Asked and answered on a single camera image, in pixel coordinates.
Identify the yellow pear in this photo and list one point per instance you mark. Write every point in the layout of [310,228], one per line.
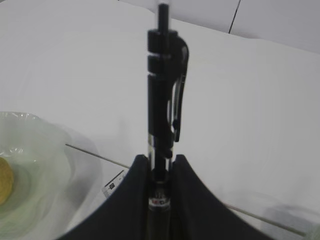
[6,180]

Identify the green wavy glass plate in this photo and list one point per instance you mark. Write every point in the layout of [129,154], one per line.
[54,185]

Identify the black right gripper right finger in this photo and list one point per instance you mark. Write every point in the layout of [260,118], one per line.
[198,214]

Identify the clear plastic ruler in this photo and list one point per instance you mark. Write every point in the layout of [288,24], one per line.
[111,186]

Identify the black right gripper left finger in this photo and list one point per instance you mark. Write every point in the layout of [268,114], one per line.
[123,216]

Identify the black pen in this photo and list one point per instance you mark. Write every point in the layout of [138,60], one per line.
[167,65]

